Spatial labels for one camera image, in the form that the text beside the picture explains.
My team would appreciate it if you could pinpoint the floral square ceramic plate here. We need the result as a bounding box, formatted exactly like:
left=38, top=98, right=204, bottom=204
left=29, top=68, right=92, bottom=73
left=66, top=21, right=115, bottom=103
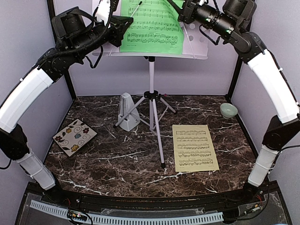
left=52, top=119, right=97, bottom=157

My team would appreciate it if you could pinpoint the black frame post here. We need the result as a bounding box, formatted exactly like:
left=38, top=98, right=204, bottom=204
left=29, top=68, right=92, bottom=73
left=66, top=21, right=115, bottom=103
left=46, top=0, right=77, bottom=101
left=226, top=0, right=255, bottom=101

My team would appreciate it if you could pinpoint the white slotted cable duct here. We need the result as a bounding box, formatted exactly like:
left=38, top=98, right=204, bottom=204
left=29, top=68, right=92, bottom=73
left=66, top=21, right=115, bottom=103
left=30, top=200, right=224, bottom=225

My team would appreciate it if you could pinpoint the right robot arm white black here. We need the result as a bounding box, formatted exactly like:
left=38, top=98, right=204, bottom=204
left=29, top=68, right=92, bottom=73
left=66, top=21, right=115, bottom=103
left=169, top=0, right=300, bottom=203

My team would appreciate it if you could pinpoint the white metronome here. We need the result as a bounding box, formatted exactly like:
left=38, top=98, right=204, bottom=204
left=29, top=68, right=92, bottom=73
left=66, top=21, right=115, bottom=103
left=117, top=92, right=141, bottom=132

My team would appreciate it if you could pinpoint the white perforated music stand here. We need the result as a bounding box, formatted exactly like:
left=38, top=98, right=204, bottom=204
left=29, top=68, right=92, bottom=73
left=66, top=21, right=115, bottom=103
left=91, top=0, right=209, bottom=169

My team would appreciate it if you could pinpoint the green sheet music page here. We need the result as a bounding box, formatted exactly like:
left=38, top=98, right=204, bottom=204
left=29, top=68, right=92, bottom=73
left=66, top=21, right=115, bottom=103
left=120, top=0, right=184, bottom=54

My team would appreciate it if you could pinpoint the pale green ceramic bowl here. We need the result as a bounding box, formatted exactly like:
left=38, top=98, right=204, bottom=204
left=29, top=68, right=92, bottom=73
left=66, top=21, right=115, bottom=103
left=220, top=103, right=238, bottom=119

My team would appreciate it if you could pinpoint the left black frame post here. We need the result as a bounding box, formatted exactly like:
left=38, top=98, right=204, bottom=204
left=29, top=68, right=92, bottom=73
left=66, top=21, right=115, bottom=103
left=46, top=0, right=77, bottom=101

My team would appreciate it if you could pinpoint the yellow sheet music page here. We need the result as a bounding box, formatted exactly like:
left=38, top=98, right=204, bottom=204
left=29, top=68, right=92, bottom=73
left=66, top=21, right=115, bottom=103
left=172, top=125, right=219, bottom=173

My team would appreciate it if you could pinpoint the right black frame post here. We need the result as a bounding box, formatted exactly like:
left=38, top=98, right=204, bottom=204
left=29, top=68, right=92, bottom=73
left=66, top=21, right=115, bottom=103
left=226, top=0, right=255, bottom=101

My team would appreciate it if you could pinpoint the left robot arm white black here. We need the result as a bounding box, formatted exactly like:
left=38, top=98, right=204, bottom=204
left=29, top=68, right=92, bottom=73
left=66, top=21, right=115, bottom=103
left=0, top=5, right=133, bottom=204

